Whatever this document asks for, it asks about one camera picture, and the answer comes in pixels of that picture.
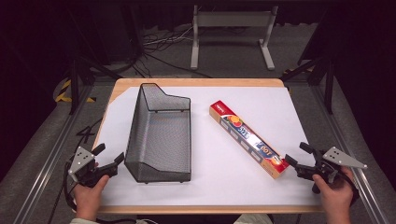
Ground long red wrap box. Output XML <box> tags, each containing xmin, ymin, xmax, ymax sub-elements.
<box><xmin>208</xmin><ymin>99</ymin><xmax>291</xmax><ymax>180</ymax></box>

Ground white table sheet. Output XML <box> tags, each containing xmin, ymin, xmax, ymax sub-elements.
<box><xmin>92</xmin><ymin>86</ymin><xmax>323</xmax><ymax>207</ymax></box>

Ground black tripod stand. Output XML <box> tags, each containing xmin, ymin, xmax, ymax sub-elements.
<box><xmin>66</xmin><ymin>46</ymin><xmax>123</xmax><ymax>116</ymax></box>
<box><xmin>279</xmin><ymin>55</ymin><xmax>336</xmax><ymax>116</ymax></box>

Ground person's light trousers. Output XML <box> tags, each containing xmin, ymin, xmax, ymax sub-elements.
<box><xmin>233</xmin><ymin>213</ymin><xmax>275</xmax><ymax>224</ymax></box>

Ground bundle of floor cables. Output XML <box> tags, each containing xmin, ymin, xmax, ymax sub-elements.
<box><xmin>133</xmin><ymin>25</ymin><xmax>213</xmax><ymax>79</ymax></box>

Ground black wire mesh basket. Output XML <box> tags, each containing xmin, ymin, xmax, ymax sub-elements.
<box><xmin>123</xmin><ymin>82</ymin><xmax>192</xmax><ymax>185</ymax></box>

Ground person's light sleeve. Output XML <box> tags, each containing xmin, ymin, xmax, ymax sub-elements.
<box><xmin>68</xmin><ymin>217</ymin><xmax>99</xmax><ymax>224</ymax></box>

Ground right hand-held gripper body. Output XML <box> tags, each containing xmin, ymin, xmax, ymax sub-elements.
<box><xmin>293</xmin><ymin>146</ymin><xmax>369</xmax><ymax>194</ymax></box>

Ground person's right hand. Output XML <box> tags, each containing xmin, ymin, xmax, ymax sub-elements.
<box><xmin>312</xmin><ymin>166</ymin><xmax>356</xmax><ymax>224</ymax></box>

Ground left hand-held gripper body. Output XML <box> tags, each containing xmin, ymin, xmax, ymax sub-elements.
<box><xmin>67</xmin><ymin>146</ymin><xmax>120</xmax><ymax>189</ymax></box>

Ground grey metal stand frame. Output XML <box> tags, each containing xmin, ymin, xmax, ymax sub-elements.
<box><xmin>189</xmin><ymin>4</ymin><xmax>280</xmax><ymax>72</ymax></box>

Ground yellow black hazard tape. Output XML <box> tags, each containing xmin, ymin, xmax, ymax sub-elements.
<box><xmin>53</xmin><ymin>78</ymin><xmax>96</xmax><ymax>104</ymax></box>

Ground person's left hand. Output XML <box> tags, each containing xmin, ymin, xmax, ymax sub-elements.
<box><xmin>73</xmin><ymin>175</ymin><xmax>111</xmax><ymax>220</ymax></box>

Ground aluminium floor rail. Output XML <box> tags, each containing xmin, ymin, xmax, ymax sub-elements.
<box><xmin>11</xmin><ymin>83</ymin><xmax>95</xmax><ymax>224</ymax></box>
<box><xmin>310</xmin><ymin>84</ymin><xmax>390</xmax><ymax>224</ymax></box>

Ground left hand-held gripper cable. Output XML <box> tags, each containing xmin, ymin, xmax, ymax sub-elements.
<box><xmin>62</xmin><ymin>161</ymin><xmax>78</xmax><ymax>213</ymax></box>

